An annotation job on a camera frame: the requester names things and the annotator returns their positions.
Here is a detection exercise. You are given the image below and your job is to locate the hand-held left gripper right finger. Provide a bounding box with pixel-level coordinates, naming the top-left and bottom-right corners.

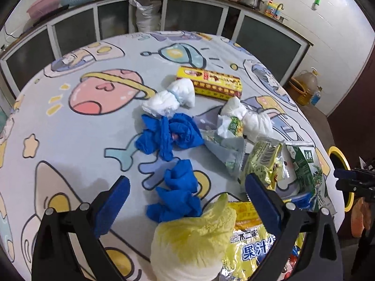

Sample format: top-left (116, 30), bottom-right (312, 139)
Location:
top-left (244, 173), bottom-right (343, 281)

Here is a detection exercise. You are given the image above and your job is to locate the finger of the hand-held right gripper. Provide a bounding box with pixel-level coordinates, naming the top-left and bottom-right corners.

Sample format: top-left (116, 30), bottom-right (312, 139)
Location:
top-left (333, 169), bottom-right (356, 180)
top-left (335, 180), bottom-right (356, 194)

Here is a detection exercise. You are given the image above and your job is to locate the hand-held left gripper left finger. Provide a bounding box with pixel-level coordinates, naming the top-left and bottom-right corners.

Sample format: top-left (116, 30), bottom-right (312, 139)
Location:
top-left (32, 176), bottom-right (131, 281)

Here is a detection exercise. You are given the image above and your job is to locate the yellow rimmed trash bin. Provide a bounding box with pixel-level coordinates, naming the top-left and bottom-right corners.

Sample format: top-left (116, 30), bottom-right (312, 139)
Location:
top-left (327, 146), bottom-right (356, 213)

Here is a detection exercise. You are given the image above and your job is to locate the green white packet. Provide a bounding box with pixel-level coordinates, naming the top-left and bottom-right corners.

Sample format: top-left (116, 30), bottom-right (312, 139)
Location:
top-left (277, 142), bottom-right (326, 211)

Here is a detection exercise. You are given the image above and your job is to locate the small blue packet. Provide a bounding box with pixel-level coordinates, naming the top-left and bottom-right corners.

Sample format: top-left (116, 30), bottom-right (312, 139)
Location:
top-left (283, 192), bottom-right (316, 210)

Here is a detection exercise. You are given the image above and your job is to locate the yellow green snack packet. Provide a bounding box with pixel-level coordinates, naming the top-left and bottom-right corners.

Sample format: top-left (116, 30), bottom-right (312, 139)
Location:
top-left (239, 140), bottom-right (286, 194)

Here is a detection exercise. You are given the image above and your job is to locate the yellow candy bag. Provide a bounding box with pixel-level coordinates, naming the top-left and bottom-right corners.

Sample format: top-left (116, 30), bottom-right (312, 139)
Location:
top-left (221, 201), bottom-right (305, 281)

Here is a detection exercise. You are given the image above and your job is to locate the green white silver wrapper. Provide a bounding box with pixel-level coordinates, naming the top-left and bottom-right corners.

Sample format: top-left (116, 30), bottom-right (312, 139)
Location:
top-left (202, 115), bottom-right (247, 178)

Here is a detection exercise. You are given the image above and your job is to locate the blue glove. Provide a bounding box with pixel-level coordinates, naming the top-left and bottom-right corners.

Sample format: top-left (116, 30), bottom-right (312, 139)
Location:
top-left (135, 113), bottom-right (205, 161)
top-left (146, 159), bottom-right (203, 222)

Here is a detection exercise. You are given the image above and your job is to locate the white tissue wad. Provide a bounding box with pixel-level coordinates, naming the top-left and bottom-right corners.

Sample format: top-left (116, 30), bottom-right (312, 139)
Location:
top-left (220, 96), bottom-right (274, 140)
top-left (142, 80), bottom-right (196, 118)

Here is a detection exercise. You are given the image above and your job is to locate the yellow tissue wad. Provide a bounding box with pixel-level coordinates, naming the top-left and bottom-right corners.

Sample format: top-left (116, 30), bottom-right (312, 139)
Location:
top-left (150, 192), bottom-right (237, 281)

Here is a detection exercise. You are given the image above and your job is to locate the yellow red cardboard box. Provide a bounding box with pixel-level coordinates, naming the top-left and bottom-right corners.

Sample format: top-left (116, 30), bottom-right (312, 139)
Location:
top-left (176, 66), bottom-right (244, 99)

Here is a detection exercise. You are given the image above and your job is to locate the orange cloth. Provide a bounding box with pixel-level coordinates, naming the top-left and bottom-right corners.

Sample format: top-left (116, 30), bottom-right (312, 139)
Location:
top-left (351, 198), bottom-right (370, 238)

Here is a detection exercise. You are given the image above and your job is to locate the cartoon printed tablecloth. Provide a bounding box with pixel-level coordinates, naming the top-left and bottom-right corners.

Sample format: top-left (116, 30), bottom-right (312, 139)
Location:
top-left (0, 31), bottom-right (337, 281)

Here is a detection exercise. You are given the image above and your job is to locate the small blue capped bottle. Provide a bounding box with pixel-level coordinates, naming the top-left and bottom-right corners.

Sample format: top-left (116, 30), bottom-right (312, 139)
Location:
top-left (310, 86), bottom-right (323, 106)

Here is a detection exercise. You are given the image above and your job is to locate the large cooking oil bottle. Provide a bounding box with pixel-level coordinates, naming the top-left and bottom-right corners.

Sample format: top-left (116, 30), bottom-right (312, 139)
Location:
top-left (296, 68), bottom-right (319, 106)

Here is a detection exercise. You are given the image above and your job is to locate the yellow plastic basket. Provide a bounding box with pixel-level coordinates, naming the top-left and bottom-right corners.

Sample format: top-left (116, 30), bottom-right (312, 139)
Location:
top-left (289, 76), bottom-right (305, 106)

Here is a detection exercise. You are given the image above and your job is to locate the glass door kitchen cabinet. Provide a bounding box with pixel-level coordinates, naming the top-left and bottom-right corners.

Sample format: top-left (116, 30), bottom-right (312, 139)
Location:
top-left (0, 0), bottom-right (314, 106)

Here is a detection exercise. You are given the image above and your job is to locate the white woven sack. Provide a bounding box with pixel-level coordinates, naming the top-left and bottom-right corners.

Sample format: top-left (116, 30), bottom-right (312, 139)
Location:
top-left (129, 0), bottom-right (162, 33)

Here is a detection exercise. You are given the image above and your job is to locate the metal pot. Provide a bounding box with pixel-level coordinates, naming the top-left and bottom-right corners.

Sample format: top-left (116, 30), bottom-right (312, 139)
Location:
top-left (237, 0), bottom-right (265, 9)

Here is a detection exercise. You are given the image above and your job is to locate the pink plastic basin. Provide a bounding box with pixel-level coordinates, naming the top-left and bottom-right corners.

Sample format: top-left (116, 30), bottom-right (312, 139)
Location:
top-left (26, 0), bottom-right (64, 21)

